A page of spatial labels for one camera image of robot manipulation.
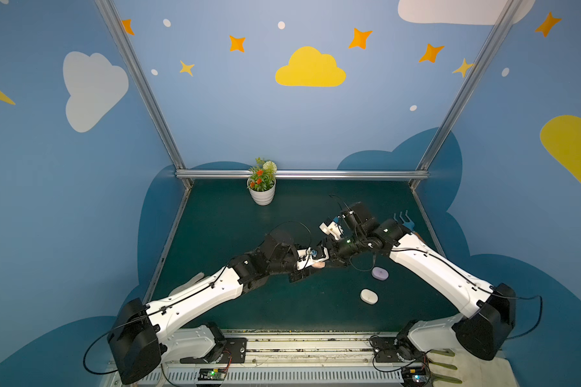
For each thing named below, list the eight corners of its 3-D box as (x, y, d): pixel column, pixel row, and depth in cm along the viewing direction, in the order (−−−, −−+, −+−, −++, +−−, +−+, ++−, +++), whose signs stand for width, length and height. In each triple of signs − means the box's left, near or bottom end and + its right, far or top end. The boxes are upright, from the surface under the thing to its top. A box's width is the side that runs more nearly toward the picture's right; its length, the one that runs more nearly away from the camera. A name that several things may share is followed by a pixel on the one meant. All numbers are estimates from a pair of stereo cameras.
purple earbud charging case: (370, 277, 92) (372, 274, 90) (371, 268, 95) (373, 265, 93) (386, 281, 91) (388, 279, 89) (386, 272, 94) (388, 269, 92)
